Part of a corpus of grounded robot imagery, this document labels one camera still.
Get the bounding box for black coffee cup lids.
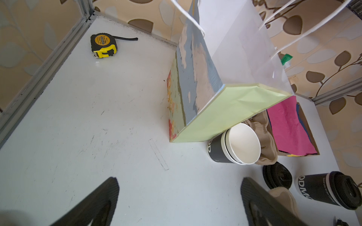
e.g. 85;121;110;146
263;162;293;189

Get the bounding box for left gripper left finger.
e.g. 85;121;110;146
53;177;119;226

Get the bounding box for pink cup with straws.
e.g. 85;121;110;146
278;53;293;69

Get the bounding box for stacked pulp carriers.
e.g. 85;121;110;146
243;110;278;165

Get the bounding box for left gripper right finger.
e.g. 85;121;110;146
240;177;306;226

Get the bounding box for brown pulp cup carrier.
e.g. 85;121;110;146
268;186;299;218

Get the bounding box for yellow black tape measure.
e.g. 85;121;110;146
90;33;138;59

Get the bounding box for black paper cups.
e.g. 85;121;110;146
207;123;261;165

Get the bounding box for cardboard tray with napkins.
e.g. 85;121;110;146
267;96;319;157

